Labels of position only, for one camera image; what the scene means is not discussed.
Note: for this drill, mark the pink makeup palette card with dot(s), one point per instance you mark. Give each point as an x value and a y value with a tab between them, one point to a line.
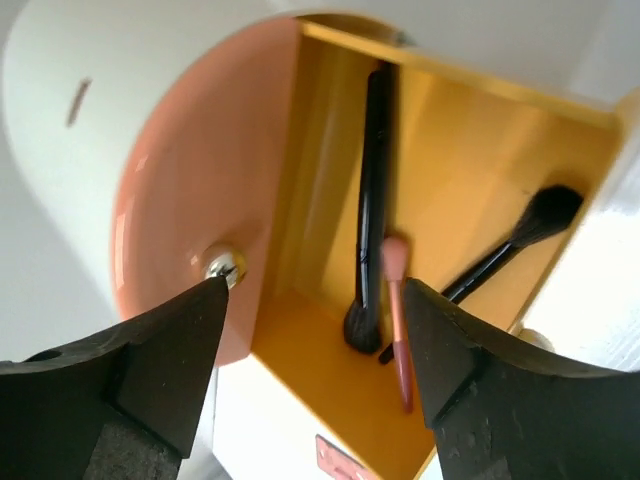
336	463

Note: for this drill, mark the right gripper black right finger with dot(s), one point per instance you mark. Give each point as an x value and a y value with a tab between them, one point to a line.
501	408

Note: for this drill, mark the orange drawer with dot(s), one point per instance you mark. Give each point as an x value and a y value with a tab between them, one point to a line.
204	176

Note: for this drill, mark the pink makeup brush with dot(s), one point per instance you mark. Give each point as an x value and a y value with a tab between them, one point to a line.
395	256

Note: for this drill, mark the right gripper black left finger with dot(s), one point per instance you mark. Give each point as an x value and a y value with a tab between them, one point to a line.
123	403

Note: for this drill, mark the black angled makeup brush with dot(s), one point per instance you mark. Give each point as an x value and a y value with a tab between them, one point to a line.
361	323

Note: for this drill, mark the black fan makeup brush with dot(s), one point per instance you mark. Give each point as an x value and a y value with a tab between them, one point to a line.
549	212

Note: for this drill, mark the cream round drawer organizer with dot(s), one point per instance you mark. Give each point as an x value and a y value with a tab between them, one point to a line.
79	78

